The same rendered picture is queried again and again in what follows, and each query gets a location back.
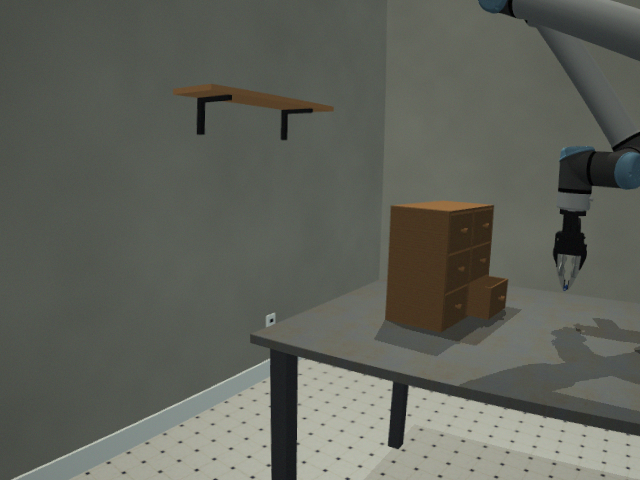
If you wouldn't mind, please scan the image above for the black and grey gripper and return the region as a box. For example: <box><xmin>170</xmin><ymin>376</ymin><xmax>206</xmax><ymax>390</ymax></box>
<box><xmin>553</xmin><ymin>209</ymin><xmax>587</xmax><ymax>290</ymax></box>

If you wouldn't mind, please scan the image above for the brown wooden chest of drawers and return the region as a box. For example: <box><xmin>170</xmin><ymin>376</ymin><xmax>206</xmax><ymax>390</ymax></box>
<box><xmin>385</xmin><ymin>201</ymin><xmax>494</xmax><ymax>333</ymax></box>

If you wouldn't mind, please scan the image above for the brown wooden drawer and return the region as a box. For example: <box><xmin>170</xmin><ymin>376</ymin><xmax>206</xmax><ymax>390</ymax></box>
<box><xmin>442</xmin><ymin>285</ymin><xmax>468</xmax><ymax>330</ymax></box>
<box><xmin>472</xmin><ymin>208</ymin><xmax>493</xmax><ymax>244</ymax></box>
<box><xmin>445</xmin><ymin>249</ymin><xmax>471</xmax><ymax>291</ymax></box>
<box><xmin>448</xmin><ymin>212</ymin><xmax>473</xmax><ymax>252</ymax></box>
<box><xmin>466</xmin><ymin>275</ymin><xmax>508</xmax><ymax>320</ymax></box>
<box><xmin>469</xmin><ymin>242</ymin><xmax>490</xmax><ymax>280</ymax></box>

